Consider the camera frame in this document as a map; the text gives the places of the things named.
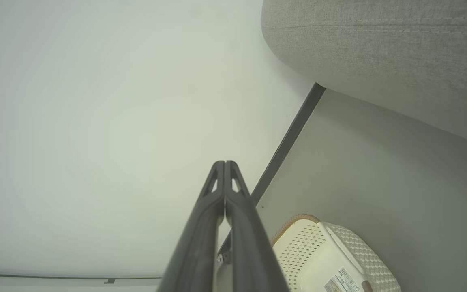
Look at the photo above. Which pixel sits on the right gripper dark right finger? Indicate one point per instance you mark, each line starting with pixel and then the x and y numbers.
pixel 249 251

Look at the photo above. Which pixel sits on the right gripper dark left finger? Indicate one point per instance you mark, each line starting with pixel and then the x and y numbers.
pixel 197 243

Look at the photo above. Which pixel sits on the grey fabric sofa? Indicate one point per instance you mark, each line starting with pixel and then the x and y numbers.
pixel 379 48

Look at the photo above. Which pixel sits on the grey metal tube leg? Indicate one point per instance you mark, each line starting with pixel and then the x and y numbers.
pixel 226 258

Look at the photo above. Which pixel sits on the white perforated laundry basket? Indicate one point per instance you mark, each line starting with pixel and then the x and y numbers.
pixel 310 259

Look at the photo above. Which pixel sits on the white barcode label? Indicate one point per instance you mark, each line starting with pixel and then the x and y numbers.
pixel 345 282

